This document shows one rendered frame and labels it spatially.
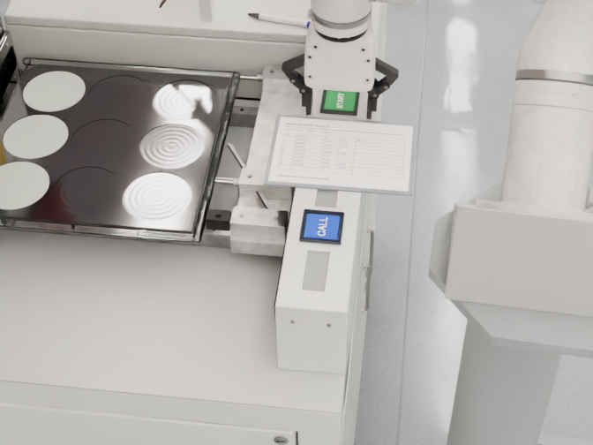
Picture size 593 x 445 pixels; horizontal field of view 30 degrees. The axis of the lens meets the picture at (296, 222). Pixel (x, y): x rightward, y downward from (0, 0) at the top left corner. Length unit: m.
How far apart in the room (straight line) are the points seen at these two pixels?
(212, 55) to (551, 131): 0.60
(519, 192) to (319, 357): 0.36
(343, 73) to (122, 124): 0.39
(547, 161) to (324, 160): 0.31
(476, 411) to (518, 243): 0.47
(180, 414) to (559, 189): 0.61
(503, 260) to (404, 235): 1.27
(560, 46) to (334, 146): 0.35
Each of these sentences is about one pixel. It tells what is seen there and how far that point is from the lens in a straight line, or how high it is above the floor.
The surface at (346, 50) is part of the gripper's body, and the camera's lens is 1.56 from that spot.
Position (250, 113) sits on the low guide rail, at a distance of 1.84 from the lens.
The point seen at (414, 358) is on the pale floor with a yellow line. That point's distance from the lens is 2.56.
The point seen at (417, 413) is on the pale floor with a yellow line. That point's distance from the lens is 2.48.
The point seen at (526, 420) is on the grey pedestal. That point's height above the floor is 0.49.
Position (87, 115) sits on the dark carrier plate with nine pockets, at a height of 0.90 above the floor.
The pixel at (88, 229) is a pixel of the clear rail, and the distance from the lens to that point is 1.62.
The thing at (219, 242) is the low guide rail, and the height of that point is 0.83.
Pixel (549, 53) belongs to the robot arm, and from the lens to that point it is 1.58.
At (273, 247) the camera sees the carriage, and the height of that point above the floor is 0.87.
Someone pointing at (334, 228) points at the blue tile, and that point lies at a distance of 1.50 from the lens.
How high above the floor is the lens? 2.07
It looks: 47 degrees down
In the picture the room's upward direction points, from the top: 1 degrees counter-clockwise
